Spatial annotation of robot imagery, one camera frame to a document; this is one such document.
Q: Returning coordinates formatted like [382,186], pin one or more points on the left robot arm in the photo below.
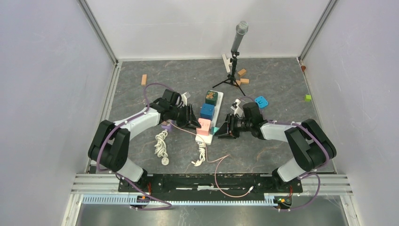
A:
[110,144]

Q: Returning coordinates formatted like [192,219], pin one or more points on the purple USB power strip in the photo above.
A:
[167,125]

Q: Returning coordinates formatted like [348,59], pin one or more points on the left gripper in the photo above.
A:
[190,119]

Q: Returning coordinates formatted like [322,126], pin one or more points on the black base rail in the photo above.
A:
[211,187]

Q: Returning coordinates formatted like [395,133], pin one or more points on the teal plug adapter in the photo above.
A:
[213,130]

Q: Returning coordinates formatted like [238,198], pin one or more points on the upper wooden block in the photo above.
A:
[242,72]

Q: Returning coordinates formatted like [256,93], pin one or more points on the wooden block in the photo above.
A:
[244,81]
[144,80]
[242,72]

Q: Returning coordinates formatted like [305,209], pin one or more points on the small green cube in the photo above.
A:
[308,98]

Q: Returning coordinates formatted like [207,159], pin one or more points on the black tripod stand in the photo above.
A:
[231,79]

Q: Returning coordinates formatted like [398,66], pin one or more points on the white bracket piece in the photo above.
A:
[227,63]

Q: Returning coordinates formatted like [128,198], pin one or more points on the pink cube socket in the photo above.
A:
[205,126]

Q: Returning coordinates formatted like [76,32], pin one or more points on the lower wooden block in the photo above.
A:
[244,81]

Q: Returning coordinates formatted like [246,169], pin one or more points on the blue cube socket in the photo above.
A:
[207,111]

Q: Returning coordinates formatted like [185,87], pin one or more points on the grey microphone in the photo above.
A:
[241,30]

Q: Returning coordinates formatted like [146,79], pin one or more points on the white multicolour power strip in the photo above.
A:
[208,139]

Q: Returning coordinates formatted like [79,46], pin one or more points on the blue adapter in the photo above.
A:
[261,102]

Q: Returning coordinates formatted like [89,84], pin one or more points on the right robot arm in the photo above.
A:
[310,146]

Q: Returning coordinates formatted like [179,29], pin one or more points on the left wooden block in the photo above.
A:
[144,80]

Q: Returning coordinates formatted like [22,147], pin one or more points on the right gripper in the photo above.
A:
[222,133]

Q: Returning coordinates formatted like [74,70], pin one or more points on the dark green cube socket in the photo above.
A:
[211,97]

